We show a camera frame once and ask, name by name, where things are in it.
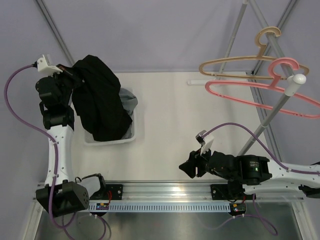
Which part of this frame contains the grey shirt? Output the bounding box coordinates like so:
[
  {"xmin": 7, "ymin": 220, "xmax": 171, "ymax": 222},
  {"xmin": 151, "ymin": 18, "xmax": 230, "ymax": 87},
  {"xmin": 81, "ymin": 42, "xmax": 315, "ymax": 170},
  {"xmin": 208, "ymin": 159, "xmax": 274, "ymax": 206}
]
[{"xmin": 119, "ymin": 88, "xmax": 138, "ymax": 140}]

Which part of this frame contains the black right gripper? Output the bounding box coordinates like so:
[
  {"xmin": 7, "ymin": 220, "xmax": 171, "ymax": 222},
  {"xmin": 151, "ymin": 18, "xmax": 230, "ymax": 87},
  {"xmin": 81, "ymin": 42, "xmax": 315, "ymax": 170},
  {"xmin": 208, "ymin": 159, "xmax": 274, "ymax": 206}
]
[{"xmin": 178, "ymin": 143, "xmax": 217, "ymax": 179}]

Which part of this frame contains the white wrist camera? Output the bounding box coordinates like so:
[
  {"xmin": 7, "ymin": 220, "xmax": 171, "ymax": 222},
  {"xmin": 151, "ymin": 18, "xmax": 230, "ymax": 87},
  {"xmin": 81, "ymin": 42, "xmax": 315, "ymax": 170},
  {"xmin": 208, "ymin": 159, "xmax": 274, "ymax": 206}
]
[
  {"xmin": 35, "ymin": 54, "xmax": 63, "ymax": 77},
  {"xmin": 195, "ymin": 130, "xmax": 215, "ymax": 155}
]

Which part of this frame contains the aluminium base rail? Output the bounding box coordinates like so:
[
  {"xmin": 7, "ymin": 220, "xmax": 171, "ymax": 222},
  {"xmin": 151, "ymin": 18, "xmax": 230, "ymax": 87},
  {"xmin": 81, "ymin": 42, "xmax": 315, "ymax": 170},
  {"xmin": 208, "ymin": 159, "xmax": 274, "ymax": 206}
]
[{"xmin": 32, "ymin": 181, "xmax": 305, "ymax": 203}]

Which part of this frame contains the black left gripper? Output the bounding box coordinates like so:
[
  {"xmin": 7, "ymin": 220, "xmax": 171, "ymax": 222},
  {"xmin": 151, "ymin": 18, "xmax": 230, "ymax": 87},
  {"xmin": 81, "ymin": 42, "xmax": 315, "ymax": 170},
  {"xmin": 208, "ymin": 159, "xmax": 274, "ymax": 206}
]
[{"xmin": 48, "ymin": 64, "xmax": 84, "ymax": 106}]

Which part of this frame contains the pink plastic hanger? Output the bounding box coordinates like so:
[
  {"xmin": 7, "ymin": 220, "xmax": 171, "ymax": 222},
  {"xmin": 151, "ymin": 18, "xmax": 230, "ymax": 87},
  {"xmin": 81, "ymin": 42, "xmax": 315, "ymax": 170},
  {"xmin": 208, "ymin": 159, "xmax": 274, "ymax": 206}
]
[{"xmin": 204, "ymin": 57, "xmax": 320, "ymax": 118}]

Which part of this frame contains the silver clothes rack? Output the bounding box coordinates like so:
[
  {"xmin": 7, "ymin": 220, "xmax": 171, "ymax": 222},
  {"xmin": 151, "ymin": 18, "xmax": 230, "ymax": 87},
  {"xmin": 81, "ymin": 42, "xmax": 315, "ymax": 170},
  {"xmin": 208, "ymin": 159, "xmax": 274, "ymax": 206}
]
[{"xmin": 186, "ymin": 0, "xmax": 308, "ymax": 156}]

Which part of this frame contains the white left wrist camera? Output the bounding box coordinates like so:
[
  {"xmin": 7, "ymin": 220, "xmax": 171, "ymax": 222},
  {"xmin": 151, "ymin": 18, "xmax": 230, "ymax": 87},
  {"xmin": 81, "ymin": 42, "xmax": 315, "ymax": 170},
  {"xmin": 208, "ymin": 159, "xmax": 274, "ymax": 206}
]
[{"xmin": 35, "ymin": 54, "xmax": 63, "ymax": 77}]

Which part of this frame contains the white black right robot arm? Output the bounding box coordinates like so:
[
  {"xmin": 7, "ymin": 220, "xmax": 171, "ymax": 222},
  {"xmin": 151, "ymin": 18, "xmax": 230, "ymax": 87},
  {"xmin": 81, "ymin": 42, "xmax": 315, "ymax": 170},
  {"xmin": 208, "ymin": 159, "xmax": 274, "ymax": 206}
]
[{"xmin": 179, "ymin": 150, "xmax": 320, "ymax": 202}]

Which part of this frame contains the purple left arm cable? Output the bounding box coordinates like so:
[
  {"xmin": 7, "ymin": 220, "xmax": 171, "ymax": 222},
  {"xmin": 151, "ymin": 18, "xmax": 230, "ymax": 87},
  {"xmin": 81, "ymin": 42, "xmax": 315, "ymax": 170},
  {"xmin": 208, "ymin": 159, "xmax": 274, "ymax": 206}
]
[{"xmin": 4, "ymin": 63, "xmax": 76, "ymax": 230}]

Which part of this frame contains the white slotted cable duct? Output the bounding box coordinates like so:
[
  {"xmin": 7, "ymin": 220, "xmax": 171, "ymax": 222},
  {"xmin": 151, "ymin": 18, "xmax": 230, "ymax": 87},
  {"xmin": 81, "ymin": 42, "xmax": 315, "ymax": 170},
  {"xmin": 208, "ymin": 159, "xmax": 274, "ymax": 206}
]
[{"xmin": 88, "ymin": 202, "xmax": 231, "ymax": 213}]

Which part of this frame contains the black shirt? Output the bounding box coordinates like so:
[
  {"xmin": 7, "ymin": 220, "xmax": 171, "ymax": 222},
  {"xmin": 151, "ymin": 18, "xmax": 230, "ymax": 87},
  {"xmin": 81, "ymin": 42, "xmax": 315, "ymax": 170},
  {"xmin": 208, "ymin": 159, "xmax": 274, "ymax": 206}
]
[{"xmin": 72, "ymin": 55, "xmax": 133, "ymax": 142}]

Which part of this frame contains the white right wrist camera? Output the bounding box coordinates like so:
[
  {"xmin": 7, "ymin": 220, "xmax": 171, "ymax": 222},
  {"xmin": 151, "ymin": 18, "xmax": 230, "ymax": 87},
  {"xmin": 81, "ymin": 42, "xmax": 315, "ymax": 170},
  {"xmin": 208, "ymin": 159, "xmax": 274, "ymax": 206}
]
[{"xmin": 195, "ymin": 130, "xmax": 215, "ymax": 155}]

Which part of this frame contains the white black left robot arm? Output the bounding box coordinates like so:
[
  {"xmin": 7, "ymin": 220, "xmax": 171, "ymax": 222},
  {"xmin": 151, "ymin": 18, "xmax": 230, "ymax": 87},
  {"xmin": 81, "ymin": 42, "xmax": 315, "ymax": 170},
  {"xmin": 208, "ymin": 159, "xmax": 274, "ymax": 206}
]
[{"xmin": 35, "ymin": 63, "xmax": 108, "ymax": 218}]

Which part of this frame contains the white plastic basket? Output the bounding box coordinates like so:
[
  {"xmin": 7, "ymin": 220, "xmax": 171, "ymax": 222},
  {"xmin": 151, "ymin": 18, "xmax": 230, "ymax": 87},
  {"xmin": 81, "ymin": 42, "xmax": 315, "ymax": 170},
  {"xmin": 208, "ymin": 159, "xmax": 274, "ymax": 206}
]
[{"xmin": 83, "ymin": 107, "xmax": 138, "ymax": 147}]

